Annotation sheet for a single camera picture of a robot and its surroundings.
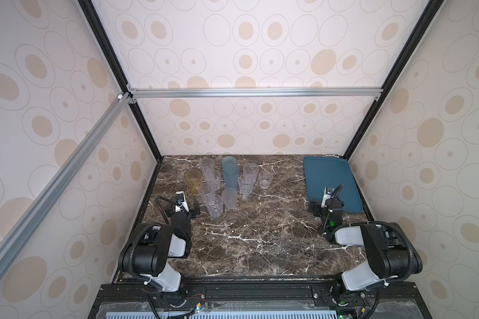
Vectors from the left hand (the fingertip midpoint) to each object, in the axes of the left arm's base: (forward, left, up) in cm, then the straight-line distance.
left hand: (189, 195), depth 89 cm
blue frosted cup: (+17, -18, -5) cm, 25 cm away
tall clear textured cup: (+25, -4, -11) cm, 27 cm away
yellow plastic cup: (+17, +2, -9) cm, 19 cm away
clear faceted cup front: (+14, -26, -10) cm, 31 cm away
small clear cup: (+17, -36, -9) cm, 41 cm away
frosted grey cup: (+6, -17, -10) cm, 21 cm away
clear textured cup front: (+1, -11, -10) cm, 15 cm away
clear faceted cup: (+23, -28, -8) cm, 37 cm away
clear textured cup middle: (+17, -8, -11) cm, 22 cm away
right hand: (+1, -67, -5) cm, 67 cm away
